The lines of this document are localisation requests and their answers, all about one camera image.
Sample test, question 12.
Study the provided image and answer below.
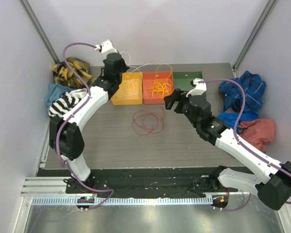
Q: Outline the green plastic bin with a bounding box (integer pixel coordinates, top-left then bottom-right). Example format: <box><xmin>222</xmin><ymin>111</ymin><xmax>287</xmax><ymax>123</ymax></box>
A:
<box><xmin>173</xmin><ymin>71</ymin><xmax>207</xmax><ymax>97</ymax></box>

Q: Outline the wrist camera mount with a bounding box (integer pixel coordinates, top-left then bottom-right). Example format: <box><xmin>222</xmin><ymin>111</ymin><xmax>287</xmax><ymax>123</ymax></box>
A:
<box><xmin>186</xmin><ymin>78</ymin><xmax>207</xmax><ymax>97</ymax></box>
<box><xmin>95</xmin><ymin>39</ymin><xmax>118</xmax><ymax>59</ymax></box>

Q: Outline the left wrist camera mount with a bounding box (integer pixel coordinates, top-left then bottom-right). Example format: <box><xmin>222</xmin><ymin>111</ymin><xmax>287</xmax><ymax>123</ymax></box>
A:
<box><xmin>95</xmin><ymin>39</ymin><xmax>118</xmax><ymax>59</ymax></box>

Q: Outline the right aluminium frame post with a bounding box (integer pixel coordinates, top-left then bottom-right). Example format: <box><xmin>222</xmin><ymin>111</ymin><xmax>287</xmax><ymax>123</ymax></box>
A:
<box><xmin>231</xmin><ymin>0</ymin><xmax>277</xmax><ymax>73</ymax></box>

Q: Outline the blue plaid cloth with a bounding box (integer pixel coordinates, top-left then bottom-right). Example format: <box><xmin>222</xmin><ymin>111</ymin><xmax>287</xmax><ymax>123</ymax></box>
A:
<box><xmin>219</xmin><ymin>71</ymin><xmax>267</xmax><ymax>112</ymax></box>

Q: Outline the salmon red cloth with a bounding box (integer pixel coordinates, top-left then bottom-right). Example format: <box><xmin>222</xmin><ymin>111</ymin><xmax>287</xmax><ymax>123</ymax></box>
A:
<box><xmin>237</xmin><ymin>118</ymin><xmax>275</xmax><ymax>152</ymax></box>

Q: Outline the teal cloth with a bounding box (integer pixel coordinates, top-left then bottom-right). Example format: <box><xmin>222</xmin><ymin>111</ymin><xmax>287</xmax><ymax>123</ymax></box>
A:
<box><xmin>44</xmin><ymin>83</ymin><xmax>71</xmax><ymax>107</ymax></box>

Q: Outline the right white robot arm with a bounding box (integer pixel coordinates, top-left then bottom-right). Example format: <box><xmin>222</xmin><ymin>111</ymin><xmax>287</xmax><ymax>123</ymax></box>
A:
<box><xmin>164</xmin><ymin>89</ymin><xmax>291</xmax><ymax>210</ymax></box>

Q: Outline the white slotted cable duct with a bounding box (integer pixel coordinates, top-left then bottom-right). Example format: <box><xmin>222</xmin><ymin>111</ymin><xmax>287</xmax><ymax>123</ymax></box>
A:
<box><xmin>31</xmin><ymin>196</ymin><xmax>213</xmax><ymax>206</ymax></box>

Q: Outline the yellow cable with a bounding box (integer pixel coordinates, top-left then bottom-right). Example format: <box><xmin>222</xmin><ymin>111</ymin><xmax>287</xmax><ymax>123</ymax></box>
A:
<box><xmin>145</xmin><ymin>63</ymin><xmax>174</xmax><ymax>99</ymax></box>

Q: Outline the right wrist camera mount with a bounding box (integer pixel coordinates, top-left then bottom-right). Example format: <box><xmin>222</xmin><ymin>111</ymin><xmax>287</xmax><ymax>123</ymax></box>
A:
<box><xmin>186</xmin><ymin>78</ymin><xmax>207</xmax><ymax>97</ymax></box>

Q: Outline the left aluminium frame post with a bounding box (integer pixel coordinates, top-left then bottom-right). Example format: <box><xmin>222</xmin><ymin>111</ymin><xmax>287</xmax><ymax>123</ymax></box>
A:
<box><xmin>19</xmin><ymin>0</ymin><xmax>60</xmax><ymax>64</ymax></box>

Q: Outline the yellow plastic bin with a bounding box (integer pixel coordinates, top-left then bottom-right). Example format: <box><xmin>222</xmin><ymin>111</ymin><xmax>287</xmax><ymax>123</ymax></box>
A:
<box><xmin>111</xmin><ymin>72</ymin><xmax>143</xmax><ymax>105</ymax></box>

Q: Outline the aluminium frame post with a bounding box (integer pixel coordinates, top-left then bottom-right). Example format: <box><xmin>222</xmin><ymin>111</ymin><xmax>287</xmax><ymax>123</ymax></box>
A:
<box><xmin>231</xmin><ymin>0</ymin><xmax>277</xmax><ymax>73</ymax></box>
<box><xmin>19</xmin><ymin>0</ymin><xmax>60</xmax><ymax>64</ymax></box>

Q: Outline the red plastic bin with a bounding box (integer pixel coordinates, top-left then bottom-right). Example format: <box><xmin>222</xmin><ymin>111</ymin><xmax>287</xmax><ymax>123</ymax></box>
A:
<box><xmin>142</xmin><ymin>71</ymin><xmax>174</xmax><ymax>104</ymax></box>

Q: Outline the bright blue cloth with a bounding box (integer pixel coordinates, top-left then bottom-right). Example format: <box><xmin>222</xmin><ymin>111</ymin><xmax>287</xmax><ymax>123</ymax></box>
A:
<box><xmin>218</xmin><ymin>111</ymin><xmax>259</xmax><ymax>129</ymax></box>

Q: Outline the black white striped cloth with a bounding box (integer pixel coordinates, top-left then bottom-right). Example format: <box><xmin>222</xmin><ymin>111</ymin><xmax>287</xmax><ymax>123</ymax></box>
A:
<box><xmin>48</xmin><ymin>88</ymin><xmax>88</xmax><ymax>117</ymax></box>

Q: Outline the yellow plaid cloth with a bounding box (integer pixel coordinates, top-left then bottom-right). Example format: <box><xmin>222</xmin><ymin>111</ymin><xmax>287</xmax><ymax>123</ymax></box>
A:
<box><xmin>52</xmin><ymin>57</ymin><xmax>97</xmax><ymax>89</ymax></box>

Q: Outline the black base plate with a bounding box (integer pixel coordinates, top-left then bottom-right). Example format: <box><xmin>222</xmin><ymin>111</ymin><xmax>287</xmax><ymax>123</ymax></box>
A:
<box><xmin>37</xmin><ymin>167</ymin><xmax>236</xmax><ymax>199</ymax></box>

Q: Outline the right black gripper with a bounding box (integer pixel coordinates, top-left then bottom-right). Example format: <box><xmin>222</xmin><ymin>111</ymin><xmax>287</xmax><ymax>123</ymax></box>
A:
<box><xmin>164</xmin><ymin>88</ymin><xmax>199</xmax><ymax>129</ymax></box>

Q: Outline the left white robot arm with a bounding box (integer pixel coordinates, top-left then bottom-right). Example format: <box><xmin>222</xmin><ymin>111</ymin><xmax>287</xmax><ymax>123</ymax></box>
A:
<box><xmin>49</xmin><ymin>52</ymin><xmax>129</xmax><ymax>194</ymax></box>

